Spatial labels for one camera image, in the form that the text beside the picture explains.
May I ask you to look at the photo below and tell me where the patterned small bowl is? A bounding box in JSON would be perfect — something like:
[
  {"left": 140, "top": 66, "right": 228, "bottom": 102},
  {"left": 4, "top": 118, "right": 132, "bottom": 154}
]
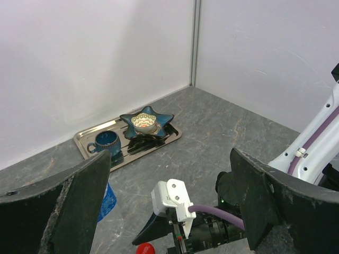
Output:
[{"left": 131, "top": 113, "right": 157, "bottom": 133}]

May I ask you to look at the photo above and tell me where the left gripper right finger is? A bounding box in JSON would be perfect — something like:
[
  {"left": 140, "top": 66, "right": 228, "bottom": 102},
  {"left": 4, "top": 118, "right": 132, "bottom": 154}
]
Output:
[{"left": 230, "top": 148, "right": 338, "bottom": 253}]

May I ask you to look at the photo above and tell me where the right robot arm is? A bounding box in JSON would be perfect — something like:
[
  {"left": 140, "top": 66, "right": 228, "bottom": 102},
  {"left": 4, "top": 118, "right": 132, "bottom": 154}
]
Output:
[{"left": 132, "top": 86, "right": 338, "bottom": 253}]

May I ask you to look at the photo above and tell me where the metal tray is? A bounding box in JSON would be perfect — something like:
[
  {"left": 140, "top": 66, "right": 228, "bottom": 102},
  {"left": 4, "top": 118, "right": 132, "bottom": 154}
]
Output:
[{"left": 73, "top": 118, "right": 182, "bottom": 171}]

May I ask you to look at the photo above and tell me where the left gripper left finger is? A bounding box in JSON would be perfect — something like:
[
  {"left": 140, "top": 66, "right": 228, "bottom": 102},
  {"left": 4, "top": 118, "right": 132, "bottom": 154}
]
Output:
[{"left": 1, "top": 151, "right": 111, "bottom": 253}]

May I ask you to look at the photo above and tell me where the blue star-shaped plate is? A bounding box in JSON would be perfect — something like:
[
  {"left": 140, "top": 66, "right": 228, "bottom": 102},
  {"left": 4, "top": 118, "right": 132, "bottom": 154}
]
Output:
[{"left": 120, "top": 106, "right": 174, "bottom": 140}]

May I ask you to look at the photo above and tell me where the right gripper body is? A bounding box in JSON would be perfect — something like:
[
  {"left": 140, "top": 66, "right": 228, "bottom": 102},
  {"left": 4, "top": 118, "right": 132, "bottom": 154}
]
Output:
[{"left": 166, "top": 208, "right": 193, "bottom": 254}]

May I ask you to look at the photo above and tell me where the red bottle cap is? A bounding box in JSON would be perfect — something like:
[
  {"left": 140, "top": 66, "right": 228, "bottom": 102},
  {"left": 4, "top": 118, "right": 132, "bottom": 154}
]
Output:
[{"left": 136, "top": 242, "right": 156, "bottom": 254}]

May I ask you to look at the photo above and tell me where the labelled clear water bottle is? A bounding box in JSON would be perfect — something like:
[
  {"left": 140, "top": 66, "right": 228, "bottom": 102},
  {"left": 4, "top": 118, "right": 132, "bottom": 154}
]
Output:
[{"left": 97, "top": 182, "right": 117, "bottom": 222}]

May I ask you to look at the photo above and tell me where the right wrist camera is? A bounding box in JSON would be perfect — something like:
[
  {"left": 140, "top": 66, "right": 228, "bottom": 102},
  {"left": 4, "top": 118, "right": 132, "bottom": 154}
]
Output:
[{"left": 151, "top": 179, "right": 197, "bottom": 239}]

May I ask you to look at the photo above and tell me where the blue ceramic cup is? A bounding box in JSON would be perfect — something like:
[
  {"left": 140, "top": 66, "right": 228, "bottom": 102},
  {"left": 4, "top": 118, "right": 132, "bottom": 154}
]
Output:
[{"left": 87, "top": 130, "right": 121, "bottom": 158}]

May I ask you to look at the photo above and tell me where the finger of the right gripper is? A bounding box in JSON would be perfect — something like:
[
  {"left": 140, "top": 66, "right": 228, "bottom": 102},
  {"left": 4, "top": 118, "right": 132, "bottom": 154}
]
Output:
[{"left": 132, "top": 213, "right": 172, "bottom": 245}]

